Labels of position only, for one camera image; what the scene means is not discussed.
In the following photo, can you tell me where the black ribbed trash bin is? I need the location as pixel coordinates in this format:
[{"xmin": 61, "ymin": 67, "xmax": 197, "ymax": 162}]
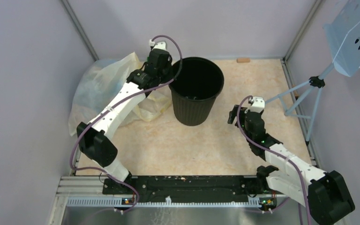
[{"xmin": 169, "ymin": 57, "xmax": 225, "ymax": 126}]

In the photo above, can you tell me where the large translucent yellowish trash bag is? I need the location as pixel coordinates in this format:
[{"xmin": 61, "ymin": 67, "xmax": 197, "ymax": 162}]
[{"xmin": 68, "ymin": 52, "xmax": 172, "ymax": 136}]

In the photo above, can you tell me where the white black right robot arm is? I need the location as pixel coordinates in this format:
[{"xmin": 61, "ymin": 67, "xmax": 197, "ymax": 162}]
[{"xmin": 228, "ymin": 105, "xmax": 355, "ymax": 225}]

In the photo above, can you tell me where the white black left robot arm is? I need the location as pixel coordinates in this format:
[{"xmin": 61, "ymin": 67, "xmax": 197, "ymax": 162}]
[{"xmin": 76, "ymin": 41, "xmax": 173, "ymax": 194}]

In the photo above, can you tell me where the small tan wooden block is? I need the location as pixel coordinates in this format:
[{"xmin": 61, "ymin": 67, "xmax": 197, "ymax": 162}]
[{"xmin": 236, "ymin": 58, "xmax": 251, "ymax": 63}]

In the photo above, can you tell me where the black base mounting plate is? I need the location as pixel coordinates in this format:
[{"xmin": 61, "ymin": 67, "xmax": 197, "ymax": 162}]
[{"xmin": 102, "ymin": 175, "xmax": 278, "ymax": 205}]

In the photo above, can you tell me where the light blue tripod stand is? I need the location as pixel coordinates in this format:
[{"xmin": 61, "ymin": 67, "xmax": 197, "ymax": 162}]
[{"xmin": 265, "ymin": 63, "xmax": 335, "ymax": 146}]

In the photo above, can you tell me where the perforated light blue metal panel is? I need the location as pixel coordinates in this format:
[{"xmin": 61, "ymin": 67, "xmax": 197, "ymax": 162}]
[{"xmin": 323, "ymin": 0, "xmax": 360, "ymax": 77}]

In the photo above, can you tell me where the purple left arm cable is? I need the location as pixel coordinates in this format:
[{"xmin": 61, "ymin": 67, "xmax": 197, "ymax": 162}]
[{"xmin": 69, "ymin": 35, "xmax": 183, "ymax": 215}]

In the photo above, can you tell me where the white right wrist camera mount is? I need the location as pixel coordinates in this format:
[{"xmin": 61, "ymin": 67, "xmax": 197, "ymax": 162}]
[{"xmin": 248, "ymin": 97, "xmax": 265, "ymax": 113}]

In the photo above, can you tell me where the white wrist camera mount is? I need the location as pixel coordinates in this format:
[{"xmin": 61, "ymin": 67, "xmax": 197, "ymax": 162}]
[
  {"xmin": 248, "ymin": 97, "xmax": 265, "ymax": 113},
  {"xmin": 149, "ymin": 39, "xmax": 167, "ymax": 51}
]

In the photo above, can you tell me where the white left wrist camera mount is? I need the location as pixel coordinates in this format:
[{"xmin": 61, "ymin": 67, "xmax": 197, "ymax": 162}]
[{"xmin": 149, "ymin": 39, "xmax": 167, "ymax": 51}]

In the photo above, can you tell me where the white toothed cable rail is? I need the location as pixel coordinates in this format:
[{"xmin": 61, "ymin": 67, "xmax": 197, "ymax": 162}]
[{"xmin": 67, "ymin": 197, "xmax": 274, "ymax": 208}]

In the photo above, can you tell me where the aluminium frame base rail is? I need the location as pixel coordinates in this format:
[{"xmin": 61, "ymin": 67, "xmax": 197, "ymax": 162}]
[{"xmin": 49, "ymin": 176, "xmax": 295, "ymax": 225}]

